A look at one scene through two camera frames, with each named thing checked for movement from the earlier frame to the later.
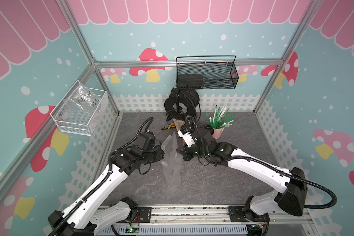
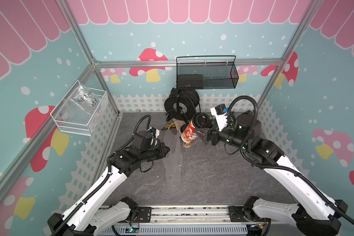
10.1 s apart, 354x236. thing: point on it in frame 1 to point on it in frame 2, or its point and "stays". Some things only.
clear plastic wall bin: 79,111 stays
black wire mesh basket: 207,72 stays
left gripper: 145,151 stays
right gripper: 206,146 to 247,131
